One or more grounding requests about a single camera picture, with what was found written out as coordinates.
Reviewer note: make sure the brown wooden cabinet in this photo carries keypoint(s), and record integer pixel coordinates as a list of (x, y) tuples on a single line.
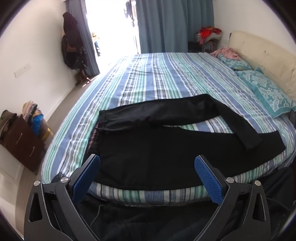
[(22, 146)]

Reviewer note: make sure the person's dark clothing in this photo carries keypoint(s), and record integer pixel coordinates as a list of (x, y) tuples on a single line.
[(148, 222)]

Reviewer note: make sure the hanging dark clothes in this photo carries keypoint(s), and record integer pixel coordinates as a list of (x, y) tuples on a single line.
[(71, 41)]

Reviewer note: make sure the dark box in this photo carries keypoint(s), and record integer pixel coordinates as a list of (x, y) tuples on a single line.
[(194, 47)]

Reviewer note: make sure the cream padded headboard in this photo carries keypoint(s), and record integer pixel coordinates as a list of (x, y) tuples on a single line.
[(266, 55)]

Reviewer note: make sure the small teal patterned pillow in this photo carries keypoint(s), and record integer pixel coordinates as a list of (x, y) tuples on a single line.
[(233, 62)]

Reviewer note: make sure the pink garment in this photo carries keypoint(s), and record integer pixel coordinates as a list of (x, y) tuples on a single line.
[(225, 52)]

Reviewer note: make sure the blue curtain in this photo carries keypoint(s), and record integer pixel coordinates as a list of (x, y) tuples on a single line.
[(171, 25)]

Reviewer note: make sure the pile of colourful clothes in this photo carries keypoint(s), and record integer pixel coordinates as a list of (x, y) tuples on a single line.
[(208, 33)]

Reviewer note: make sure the bed with striped sheet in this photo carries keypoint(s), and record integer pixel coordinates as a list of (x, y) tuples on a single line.
[(161, 76)]

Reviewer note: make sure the olive garment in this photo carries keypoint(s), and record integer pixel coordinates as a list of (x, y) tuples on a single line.
[(7, 122)]

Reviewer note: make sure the stack of folded clothes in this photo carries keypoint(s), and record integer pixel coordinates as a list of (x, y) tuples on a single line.
[(34, 118)]

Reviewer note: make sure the large teal patterned pillow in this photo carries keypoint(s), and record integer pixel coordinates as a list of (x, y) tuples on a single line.
[(266, 90)]

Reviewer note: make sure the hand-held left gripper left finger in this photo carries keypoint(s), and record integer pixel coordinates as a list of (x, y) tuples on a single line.
[(84, 179)]

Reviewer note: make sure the black pants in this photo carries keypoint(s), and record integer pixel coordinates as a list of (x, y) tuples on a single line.
[(150, 157)]

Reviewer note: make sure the grey curtain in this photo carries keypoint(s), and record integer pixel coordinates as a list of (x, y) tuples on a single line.
[(90, 53)]

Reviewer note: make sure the white wall switch plate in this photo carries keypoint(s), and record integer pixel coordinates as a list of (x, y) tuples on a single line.
[(22, 70)]

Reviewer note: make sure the coat stand base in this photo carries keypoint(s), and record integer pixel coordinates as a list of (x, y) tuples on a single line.
[(81, 77)]

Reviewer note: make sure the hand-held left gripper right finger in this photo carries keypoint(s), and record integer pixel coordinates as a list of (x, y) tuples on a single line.
[(209, 179)]

